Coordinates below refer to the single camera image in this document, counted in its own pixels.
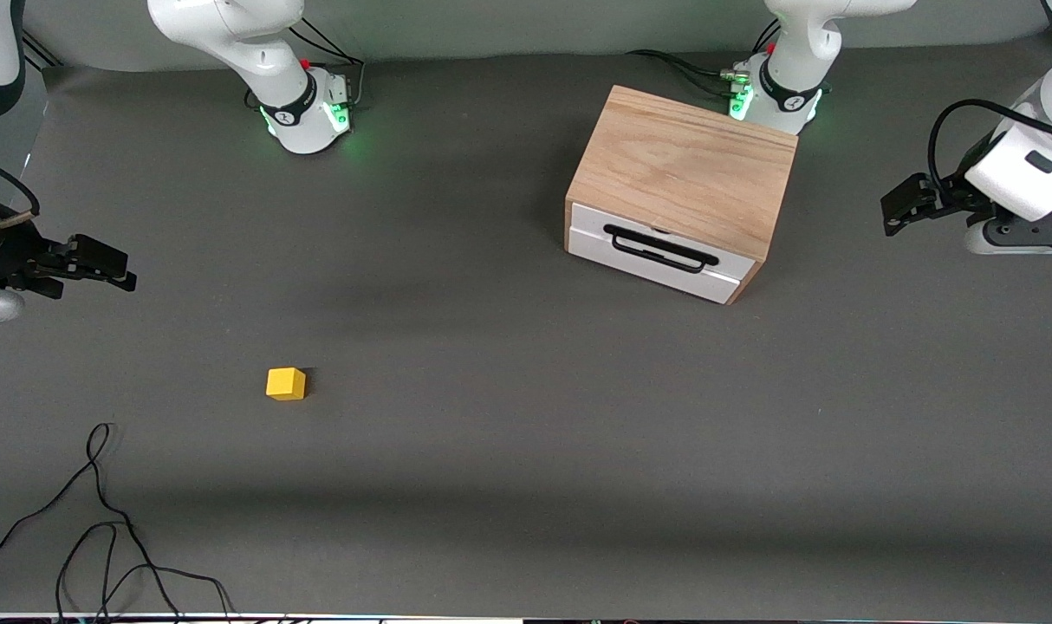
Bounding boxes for yellow cube block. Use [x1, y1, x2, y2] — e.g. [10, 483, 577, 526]
[266, 367, 307, 401]

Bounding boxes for black metal drawer handle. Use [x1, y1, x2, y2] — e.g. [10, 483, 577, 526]
[603, 224, 720, 275]

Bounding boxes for white-fronted wooden drawer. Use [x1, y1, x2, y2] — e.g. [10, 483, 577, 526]
[569, 201, 757, 283]

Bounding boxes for wooden drawer cabinet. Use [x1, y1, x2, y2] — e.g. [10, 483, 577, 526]
[564, 84, 799, 306]

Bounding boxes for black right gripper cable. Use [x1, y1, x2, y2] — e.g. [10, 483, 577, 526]
[0, 147, 41, 229]

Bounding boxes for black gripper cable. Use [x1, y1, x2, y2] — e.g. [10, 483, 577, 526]
[0, 147, 41, 229]
[927, 98, 1052, 187]

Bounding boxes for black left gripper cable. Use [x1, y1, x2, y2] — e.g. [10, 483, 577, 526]
[927, 98, 1052, 187]

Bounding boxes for long looped black cable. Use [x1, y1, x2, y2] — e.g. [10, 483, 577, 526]
[0, 422, 185, 624]

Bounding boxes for black background cables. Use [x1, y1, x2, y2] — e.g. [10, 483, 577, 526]
[23, 31, 63, 70]

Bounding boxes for black left arm base cables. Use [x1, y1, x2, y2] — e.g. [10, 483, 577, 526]
[625, 19, 784, 98]

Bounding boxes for black arm base cables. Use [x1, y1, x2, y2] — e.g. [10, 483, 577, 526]
[244, 16, 367, 114]
[625, 19, 784, 98]

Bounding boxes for black right arm base cables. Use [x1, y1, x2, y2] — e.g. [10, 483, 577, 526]
[244, 16, 367, 114]

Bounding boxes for short curled black cable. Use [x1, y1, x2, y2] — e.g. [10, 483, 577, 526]
[55, 520, 234, 624]

